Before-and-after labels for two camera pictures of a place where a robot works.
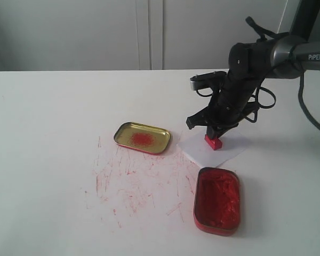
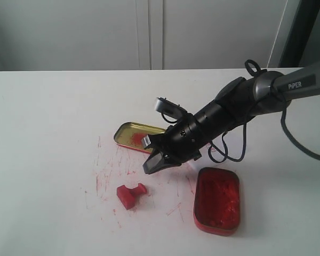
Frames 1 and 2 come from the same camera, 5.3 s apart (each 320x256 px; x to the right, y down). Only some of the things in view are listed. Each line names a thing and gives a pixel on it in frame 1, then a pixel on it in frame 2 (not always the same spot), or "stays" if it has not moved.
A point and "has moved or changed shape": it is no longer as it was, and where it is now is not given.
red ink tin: x=216 y=200 stays
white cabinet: x=85 y=35 stays
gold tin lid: x=142 y=137 stays
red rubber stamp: x=215 y=144 has moved or changed shape
